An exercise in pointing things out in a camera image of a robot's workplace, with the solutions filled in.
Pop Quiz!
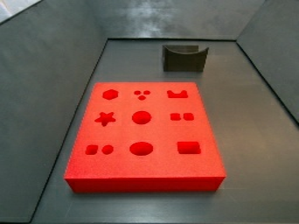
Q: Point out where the red foam shape-hole block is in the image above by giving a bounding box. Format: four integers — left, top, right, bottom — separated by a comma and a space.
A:
64, 82, 227, 193

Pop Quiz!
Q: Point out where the dark grey cradle fixture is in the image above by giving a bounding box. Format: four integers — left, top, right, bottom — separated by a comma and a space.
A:
163, 45, 210, 72

